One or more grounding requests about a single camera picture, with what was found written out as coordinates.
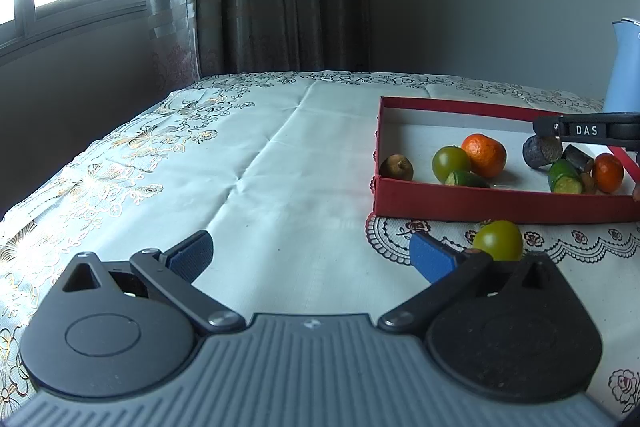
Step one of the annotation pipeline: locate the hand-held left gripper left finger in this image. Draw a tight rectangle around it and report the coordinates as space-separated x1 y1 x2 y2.
61 230 246 336

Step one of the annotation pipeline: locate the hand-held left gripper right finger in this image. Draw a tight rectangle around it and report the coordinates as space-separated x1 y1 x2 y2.
377 232 569 336

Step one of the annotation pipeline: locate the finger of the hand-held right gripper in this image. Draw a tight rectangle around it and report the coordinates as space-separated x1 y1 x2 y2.
532 112 640 144

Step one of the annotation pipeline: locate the dark purple sugarcane piece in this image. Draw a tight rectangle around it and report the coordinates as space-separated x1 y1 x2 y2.
522 135 564 170
561 144 596 175

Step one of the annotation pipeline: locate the red cardboard box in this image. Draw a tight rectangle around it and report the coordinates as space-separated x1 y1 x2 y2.
372 96 640 226

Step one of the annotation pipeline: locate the green tangerine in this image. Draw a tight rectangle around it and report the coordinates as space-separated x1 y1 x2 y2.
432 145 472 184
472 220 524 262

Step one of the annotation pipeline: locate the green cucumber piece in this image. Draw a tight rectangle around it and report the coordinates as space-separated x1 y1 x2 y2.
444 170 492 189
547 159 585 195

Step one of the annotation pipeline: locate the small orange tangerine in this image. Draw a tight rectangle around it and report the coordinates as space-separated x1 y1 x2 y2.
591 153 626 194

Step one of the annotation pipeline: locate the light blue kettle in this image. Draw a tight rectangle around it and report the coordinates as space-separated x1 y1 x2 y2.
602 19 640 114

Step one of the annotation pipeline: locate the brown round fruit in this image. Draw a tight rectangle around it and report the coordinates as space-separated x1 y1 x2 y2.
379 154 415 182

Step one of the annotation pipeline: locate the large orange tangerine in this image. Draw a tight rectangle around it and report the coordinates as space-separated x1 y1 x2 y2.
460 133 508 179

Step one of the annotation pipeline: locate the floral embroidered tablecloth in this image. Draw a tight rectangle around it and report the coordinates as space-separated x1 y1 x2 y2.
0 71 640 419

